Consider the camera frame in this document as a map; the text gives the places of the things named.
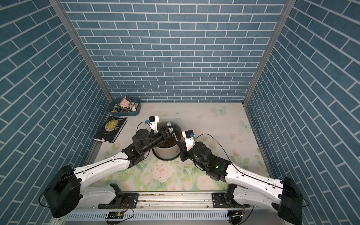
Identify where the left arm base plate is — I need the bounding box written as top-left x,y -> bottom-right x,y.
98,183 -> 139,209

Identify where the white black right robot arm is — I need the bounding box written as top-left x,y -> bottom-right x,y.
177,141 -> 303,225

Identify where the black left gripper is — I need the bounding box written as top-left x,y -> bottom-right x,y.
140,125 -> 176,154

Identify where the aluminium front rail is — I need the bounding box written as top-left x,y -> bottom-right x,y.
50,191 -> 287,225

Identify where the white ceramic pot with soil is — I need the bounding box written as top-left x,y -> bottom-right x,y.
158,122 -> 182,148

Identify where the floral table mat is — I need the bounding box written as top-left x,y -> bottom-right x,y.
89,103 -> 271,192

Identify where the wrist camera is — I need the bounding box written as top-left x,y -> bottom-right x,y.
182,129 -> 195,151
148,116 -> 159,133

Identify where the green circuit board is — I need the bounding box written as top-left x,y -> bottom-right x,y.
106,211 -> 125,220

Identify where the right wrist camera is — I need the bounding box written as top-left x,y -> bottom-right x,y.
182,129 -> 195,151

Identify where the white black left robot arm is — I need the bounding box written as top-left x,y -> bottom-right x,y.
44,125 -> 177,218

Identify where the teal stationery tray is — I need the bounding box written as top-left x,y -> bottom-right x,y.
107,96 -> 141,117

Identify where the dark green pot saucer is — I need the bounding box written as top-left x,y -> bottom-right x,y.
152,146 -> 180,161

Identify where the black book gold cover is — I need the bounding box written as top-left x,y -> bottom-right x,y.
94,116 -> 128,143

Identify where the right black electronics module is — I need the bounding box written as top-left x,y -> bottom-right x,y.
228,210 -> 243,225

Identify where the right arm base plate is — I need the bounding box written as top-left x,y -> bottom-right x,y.
212,184 -> 250,208

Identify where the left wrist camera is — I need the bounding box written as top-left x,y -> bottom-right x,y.
148,116 -> 159,133

